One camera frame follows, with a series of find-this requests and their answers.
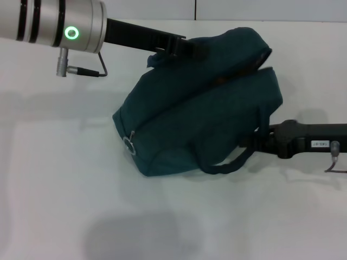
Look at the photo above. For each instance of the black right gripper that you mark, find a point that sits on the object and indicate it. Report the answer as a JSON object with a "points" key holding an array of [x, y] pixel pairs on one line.
{"points": [[311, 138]]}

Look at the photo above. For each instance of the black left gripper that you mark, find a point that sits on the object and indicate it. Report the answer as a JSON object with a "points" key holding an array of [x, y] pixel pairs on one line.
{"points": [[141, 36]]}

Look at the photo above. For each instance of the dark blue insulated bag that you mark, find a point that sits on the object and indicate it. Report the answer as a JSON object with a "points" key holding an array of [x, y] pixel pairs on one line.
{"points": [[189, 122]]}

